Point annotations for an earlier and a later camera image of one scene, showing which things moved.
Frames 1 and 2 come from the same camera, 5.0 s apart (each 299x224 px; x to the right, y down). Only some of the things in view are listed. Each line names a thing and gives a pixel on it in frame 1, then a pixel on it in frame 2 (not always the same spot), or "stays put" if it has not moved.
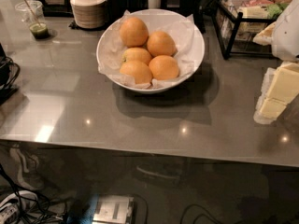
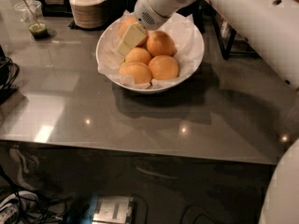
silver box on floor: x=114 y=209 stays put
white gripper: x=288 y=35 -> x=145 y=11
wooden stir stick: x=27 y=6 stays put
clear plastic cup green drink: x=37 y=8 stays put
